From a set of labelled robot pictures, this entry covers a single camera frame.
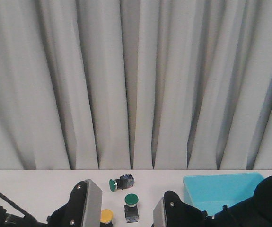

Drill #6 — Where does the yellow mushroom push button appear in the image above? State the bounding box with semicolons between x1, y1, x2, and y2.
100;209;114;227

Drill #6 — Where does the light blue plastic box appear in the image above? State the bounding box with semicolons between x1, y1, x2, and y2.
183;173;264;216

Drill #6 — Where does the lying green push button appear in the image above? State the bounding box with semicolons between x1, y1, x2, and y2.
109;174;134;192

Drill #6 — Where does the white pleated curtain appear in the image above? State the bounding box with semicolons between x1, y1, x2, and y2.
0;0;272;170

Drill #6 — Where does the upright green push button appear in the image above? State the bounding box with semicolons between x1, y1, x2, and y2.
124;193;139;223

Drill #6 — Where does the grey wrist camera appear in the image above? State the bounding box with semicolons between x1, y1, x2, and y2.
67;179;102;227

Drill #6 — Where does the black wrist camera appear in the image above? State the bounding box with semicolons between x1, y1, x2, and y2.
152;191;207;227

